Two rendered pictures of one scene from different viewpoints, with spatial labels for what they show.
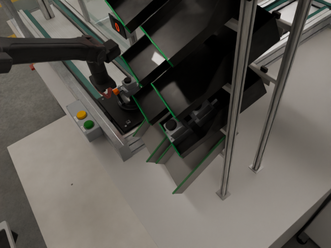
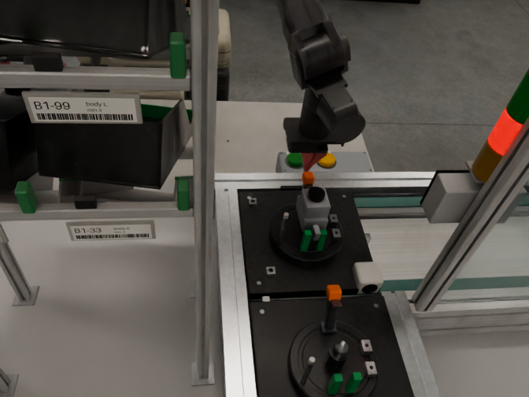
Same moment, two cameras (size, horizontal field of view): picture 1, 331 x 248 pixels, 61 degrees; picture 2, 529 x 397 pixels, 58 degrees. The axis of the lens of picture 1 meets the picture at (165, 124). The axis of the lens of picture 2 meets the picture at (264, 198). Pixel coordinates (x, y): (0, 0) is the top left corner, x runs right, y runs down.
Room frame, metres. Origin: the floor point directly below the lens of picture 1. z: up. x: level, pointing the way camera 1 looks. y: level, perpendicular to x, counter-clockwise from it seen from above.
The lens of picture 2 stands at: (0.94, -0.45, 1.69)
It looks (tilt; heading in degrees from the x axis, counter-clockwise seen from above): 48 degrees down; 106
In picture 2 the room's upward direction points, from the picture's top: 8 degrees clockwise
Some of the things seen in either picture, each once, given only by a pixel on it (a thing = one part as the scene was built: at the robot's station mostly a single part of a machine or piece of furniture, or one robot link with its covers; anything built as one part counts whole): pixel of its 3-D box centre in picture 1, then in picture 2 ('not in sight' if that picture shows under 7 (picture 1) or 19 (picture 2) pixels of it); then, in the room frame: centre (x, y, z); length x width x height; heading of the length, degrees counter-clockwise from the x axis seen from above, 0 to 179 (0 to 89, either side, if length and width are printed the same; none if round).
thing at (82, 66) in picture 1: (109, 74); (444, 258); (1.14, 0.24, 0.91); 0.84 x 0.28 x 0.10; 29
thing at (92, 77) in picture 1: (100, 76); (316, 120); (0.82, 0.21, 1.17); 0.10 x 0.07 x 0.07; 29
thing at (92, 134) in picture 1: (84, 119); (323, 170); (0.83, 0.35, 0.93); 0.21 x 0.07 x 0.06; 29
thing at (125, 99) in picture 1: (133, 98); (305, 232); (0.86, 0.12, 0.98); 0.14 x 0.14 x 0.02
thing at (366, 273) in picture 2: not in sight; (366, 277); (0.99, 0.08, 0.97); 0.05 x 0.05 x 0.04; 29
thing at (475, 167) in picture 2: not in sight; (497, 159); (1.08, 0.11, 1.28); 0.05 x 0.05 x 0.05
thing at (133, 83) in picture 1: (131, 84); (314, 209); (0.87, 0.11, 1.06); 0.08 x 0.04 x 0.07; 121
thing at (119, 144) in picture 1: (80, 92); (407, 194); (1.03, 0.39, 0.91); 0.89 x 0.06 x 0.11; 29
